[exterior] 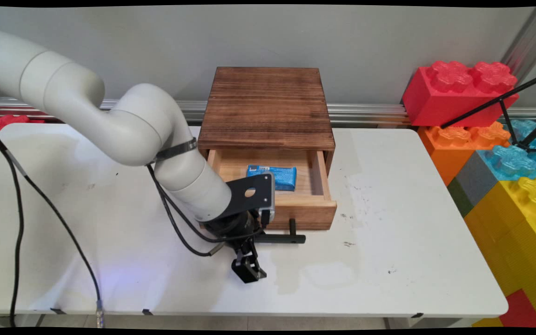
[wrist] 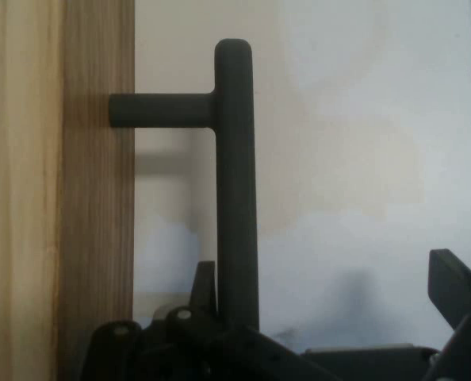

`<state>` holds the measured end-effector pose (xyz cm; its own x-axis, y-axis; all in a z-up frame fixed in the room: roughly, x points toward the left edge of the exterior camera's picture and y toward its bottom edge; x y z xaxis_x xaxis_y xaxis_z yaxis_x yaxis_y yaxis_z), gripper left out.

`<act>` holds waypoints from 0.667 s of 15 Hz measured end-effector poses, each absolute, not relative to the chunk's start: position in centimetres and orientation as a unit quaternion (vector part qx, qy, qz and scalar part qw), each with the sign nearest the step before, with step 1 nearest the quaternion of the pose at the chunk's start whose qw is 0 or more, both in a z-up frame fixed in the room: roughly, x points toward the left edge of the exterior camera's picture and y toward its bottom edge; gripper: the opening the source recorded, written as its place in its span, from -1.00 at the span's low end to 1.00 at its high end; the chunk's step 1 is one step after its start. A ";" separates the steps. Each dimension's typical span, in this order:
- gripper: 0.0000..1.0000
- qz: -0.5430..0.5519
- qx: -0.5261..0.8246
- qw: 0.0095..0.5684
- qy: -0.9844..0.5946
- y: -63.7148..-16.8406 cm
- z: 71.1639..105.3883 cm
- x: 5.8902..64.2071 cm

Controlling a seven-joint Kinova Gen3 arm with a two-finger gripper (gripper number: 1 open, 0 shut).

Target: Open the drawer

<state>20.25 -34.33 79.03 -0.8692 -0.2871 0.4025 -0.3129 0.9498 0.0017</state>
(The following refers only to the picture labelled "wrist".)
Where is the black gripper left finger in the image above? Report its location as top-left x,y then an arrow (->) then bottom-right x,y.
80,260 -> 320,381

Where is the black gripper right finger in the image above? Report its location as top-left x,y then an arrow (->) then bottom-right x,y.
427,248 -> 471,381

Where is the wooden cabinet door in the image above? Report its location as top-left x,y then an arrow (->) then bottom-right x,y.
0,0 -> 136,381

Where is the black bar door handle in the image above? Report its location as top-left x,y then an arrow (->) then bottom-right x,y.
108,37 -> 261,333

